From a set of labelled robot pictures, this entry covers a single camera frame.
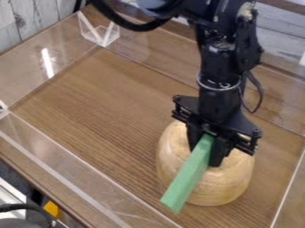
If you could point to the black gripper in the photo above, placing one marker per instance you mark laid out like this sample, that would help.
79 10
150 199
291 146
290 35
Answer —
214 114

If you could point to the green rectangular block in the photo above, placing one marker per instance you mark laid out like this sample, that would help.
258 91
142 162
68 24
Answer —
190 174

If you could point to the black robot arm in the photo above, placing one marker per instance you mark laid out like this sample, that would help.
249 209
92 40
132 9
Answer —
225 30

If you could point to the upside-down brown wooden bowl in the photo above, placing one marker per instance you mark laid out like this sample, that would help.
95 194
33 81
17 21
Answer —
223 183

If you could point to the clear acrylic enclosure wall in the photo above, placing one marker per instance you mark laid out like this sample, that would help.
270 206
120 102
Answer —
88 195

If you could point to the clear acrylic corner bracket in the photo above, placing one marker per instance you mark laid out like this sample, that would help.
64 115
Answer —
100 35

